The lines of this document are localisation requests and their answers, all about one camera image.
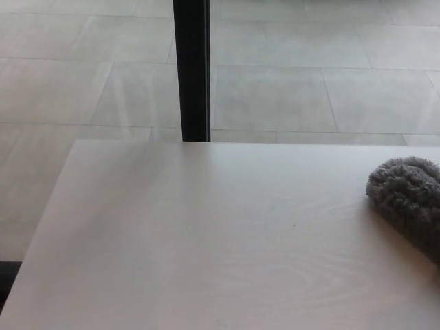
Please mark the grey fluffy microfibre duster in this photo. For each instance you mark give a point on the grey fluffy microfibre duster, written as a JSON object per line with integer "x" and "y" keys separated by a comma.
{"x": 409, "y": 199}

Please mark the black vertical window frame post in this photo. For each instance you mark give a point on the black vertical window frame post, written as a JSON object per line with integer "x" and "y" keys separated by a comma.
{"x": 192, "y": 68}

